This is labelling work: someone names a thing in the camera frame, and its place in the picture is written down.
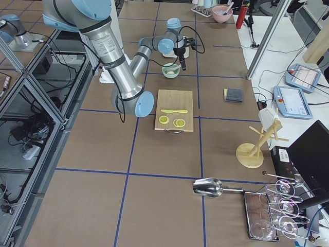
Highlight yellow plastic knife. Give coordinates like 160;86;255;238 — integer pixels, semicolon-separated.
160;109;188;114

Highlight wooden cutting board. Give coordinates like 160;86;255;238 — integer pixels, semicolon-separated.
154;90;194;133

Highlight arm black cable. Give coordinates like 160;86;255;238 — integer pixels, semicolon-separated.
149;25;207;68

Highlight wine glasses on rack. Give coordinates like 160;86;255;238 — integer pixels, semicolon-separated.
251;176;310;239

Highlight far teach pendant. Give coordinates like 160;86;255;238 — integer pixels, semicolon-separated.
285;63;321;93

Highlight white bear serving tray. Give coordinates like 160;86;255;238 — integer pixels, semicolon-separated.
162;47;189;58

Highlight black glass rack tray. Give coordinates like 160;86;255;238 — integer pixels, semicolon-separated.
243;191;280;242

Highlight wooden mug tree stand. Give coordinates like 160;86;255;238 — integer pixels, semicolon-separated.
235;118;289;169

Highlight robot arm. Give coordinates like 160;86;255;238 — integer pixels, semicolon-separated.
43;1;186;117

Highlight light green bowl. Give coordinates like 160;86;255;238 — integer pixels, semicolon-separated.
161;63;181;79

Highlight upper lemon slice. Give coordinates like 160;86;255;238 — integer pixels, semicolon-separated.
173;118;186;128

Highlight near teach pendant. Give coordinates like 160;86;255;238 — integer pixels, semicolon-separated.
273;86;313;119

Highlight pink ice bowl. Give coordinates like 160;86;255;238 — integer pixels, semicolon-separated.
212;5;233;23

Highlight aluminium frame post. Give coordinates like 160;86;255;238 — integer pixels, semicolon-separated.
246;0;291;80

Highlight red bottle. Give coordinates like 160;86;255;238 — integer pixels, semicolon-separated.
236;5;248;29

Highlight black monitor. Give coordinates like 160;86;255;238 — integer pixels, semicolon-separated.
287;120;328;194

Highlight metal scoop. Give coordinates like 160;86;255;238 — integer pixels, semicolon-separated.
193;178;244;198

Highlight teach pendant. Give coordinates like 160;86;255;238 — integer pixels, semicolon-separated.
273;86;313;119
285;63;321;93

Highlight lemon slice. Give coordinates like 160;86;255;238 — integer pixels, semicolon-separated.
158;115;170;125
173;118;186;128

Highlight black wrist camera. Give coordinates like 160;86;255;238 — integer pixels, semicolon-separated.
184;37;197;51

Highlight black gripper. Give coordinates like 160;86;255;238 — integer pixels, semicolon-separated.
173;45;186;70

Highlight lower lemon slice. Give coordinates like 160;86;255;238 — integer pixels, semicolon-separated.
158;115;170;125

